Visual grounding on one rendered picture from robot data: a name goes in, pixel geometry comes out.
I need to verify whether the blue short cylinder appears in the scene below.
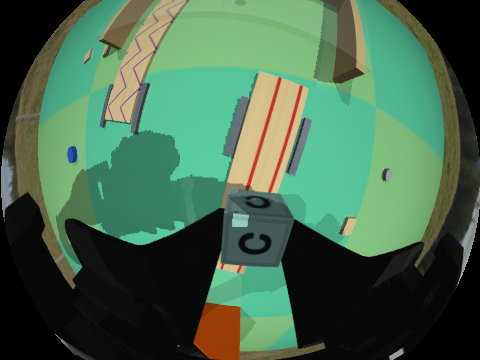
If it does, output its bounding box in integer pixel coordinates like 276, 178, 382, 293
67, 147, 77, 164

